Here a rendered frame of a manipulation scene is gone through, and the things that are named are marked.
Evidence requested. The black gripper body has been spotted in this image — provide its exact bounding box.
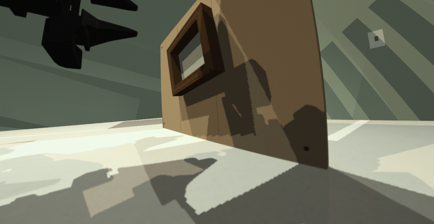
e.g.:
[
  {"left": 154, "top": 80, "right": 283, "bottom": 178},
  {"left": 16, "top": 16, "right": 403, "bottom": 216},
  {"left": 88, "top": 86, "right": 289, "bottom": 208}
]
[{"left": 0, "top": 0, "right": 84, "bottom": 69}]

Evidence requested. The dark brown picture frame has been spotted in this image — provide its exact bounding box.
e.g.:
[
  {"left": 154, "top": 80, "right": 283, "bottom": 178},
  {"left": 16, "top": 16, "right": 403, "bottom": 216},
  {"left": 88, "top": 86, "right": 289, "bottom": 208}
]
[{"left": 166, "top": 2, "right": 225, "bottom": 96}]

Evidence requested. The tan wall board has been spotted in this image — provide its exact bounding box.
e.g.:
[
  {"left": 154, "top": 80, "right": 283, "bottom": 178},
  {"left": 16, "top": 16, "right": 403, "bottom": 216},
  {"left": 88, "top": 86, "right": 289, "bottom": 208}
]
[{"left": 160, "top": 0, "right": 329, "bottom": 170}]

